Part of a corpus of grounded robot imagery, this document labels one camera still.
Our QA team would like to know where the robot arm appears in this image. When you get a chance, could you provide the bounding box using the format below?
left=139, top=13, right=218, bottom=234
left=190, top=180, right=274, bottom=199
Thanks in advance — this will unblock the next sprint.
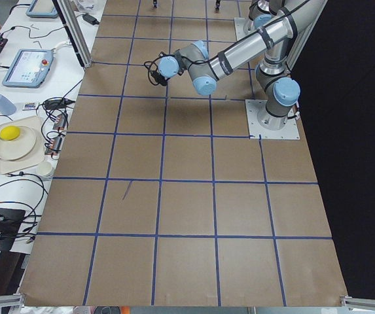
left=148, top=1, right=320, bottom=130

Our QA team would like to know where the red circuit board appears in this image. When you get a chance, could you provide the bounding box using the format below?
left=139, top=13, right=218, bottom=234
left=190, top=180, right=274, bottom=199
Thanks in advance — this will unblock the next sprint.
left=52, top=113, right=68, bottom=131
left=45, top=136, right=63, bottom=156

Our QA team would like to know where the white paper cup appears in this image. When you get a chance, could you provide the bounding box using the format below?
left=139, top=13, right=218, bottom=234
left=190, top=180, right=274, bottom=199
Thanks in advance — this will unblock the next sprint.
left=36, top=161, right=55, bottom=181

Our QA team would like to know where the beige tray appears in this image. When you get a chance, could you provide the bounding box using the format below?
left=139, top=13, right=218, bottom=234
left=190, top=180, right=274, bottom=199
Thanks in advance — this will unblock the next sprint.
left=0, top=116, right=45, bottom=175

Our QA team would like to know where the black power adapter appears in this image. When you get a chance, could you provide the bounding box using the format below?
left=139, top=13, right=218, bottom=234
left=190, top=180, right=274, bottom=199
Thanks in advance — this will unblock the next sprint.
left=82, top=13, right=99, bottom=26

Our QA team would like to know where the beige plate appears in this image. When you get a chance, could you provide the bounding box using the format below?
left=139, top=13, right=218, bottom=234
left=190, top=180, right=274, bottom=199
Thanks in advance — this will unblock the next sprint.
left=0, top=126, right=36, bottom=160

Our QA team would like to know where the yellow lemon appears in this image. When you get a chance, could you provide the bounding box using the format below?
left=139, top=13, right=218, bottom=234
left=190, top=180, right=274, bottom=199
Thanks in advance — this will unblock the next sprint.
left=0, top=126, right=21, bottom=141

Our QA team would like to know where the blue teach pendant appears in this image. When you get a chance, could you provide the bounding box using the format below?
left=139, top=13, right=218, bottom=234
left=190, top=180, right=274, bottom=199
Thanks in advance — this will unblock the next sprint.
left=26, top=0, right=58, bottom=18
left=2, top=49, right=54, bottom=88

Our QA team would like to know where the blue plastic cup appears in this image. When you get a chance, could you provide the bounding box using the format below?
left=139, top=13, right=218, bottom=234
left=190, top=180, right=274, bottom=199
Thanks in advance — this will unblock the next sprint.
left=0, top=94, right=16, bottom=116

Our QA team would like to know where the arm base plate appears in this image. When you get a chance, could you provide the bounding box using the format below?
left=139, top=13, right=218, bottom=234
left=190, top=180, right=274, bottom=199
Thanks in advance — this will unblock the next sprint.
left=245, top=99, right=300, bottom=140
left=234, top=17, right=255, bottom=41

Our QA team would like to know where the aluminium frame post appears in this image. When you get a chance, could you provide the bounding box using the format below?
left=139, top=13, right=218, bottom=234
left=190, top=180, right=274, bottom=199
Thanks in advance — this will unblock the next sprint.
left=52, top=0, right=92, bottom=69

